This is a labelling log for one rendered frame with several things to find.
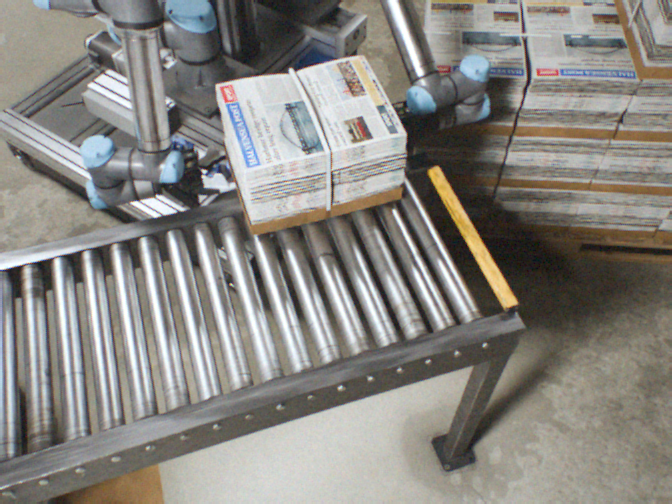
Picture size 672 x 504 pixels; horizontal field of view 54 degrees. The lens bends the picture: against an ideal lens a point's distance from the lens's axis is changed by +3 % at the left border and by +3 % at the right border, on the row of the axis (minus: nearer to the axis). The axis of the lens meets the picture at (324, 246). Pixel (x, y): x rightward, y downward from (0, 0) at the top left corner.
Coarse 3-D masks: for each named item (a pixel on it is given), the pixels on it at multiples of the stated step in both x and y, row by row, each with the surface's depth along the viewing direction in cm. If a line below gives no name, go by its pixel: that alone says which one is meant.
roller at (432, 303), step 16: (384, 208) 160; (384, 224) 159; (400, 224) 157; (400, 240) 154; (400, 256) 153; (416, 256) 151; (416, 272) 149; (416, 288) 148; (432, 288) 146; (432, 304) 144; (432, 320) 143; (448, 320) 141
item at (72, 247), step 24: (408, 168) 168; (168, 216) 159; (192, 216) 159; (216, 216) 159; (240, 216) 161; (72, 240) 155; (96, 240) 155; (120, 240) 155; (192, 240) 162; (216, 240) 165; (0, 264) 151; (24, 264) 151; (48, 264) 153; (48, 288) 160
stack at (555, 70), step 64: (448, 0) 205; (512, 0) 205; (576, 0) 204; (448, 64) 187; (512, 64) 187; (576, 64) 186; (640, 128) 196; (512, 192) 222; (576, 192) 219; (576, 256) 247; (640, 256) 246
